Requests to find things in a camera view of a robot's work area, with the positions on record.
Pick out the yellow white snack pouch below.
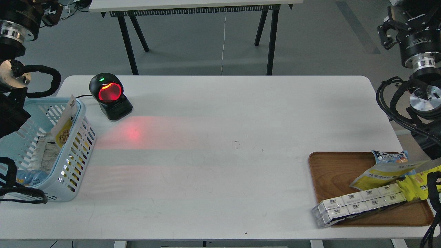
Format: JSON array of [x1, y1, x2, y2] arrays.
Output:
[[50, 95, 78, 148], [349, 160, 428, 190]]

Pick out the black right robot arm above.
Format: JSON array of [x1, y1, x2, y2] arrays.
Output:
[[376, 0, 441, 160]]

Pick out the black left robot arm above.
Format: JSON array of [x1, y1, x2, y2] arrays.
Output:
[[0, 0, 63, 138]]

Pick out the white boxed snack pack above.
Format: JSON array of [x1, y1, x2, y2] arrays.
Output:
[[312, 183, 407, 228]]

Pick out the light blue plastic basket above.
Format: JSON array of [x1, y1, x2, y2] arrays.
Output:
[[1, 97, 96, 202]]

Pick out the blue white snack bag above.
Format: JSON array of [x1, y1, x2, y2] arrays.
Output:
[[371, 150, 408, 164]]

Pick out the blue snack bag in basket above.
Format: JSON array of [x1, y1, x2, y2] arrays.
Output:
[[16, 170, 48, 187]]

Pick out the yellow cartoon snack bag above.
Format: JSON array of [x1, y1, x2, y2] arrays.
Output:
[[396, 165, 441, 202]]

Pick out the black barcode scanner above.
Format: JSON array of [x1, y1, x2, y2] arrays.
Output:
[[89, 73, 133, 121]]

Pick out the brown wooden tray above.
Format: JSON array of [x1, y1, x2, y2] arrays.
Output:
[[308, 151, 433, 227]]

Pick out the white background table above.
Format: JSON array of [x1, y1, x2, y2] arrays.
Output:
[[89, 0, 302, 75]]

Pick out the white hanging cable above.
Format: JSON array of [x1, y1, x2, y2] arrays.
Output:
[[220, 12, 226, 76]]

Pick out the black floor cables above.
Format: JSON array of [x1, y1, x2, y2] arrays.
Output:
[[59, 0, 92, 14]]

